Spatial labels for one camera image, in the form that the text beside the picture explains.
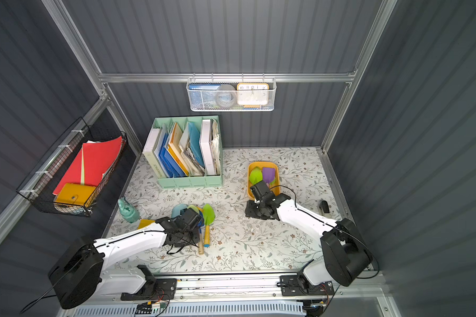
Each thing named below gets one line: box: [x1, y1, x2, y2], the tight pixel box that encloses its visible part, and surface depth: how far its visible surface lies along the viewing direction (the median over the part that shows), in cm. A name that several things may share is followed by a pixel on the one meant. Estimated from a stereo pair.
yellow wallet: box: [54, 182, 96, 206], surface depth 65 cm
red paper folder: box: [52, 136, 123, 195], surface depth 76 cm
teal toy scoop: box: [170, 203, 188, 219], surface depth 97 cm
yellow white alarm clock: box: [236, 82, 270, 109], surface depth 91 cm
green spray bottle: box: [117, 196, 140, 224], surface depth 89 cm
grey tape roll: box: [215, 83, 237, 109], surface depth 89 cm
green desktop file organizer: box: [142, 115, 224, 189], surface depth 97 cm
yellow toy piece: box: [137, 219, 156, 230], surface depth 93 cm
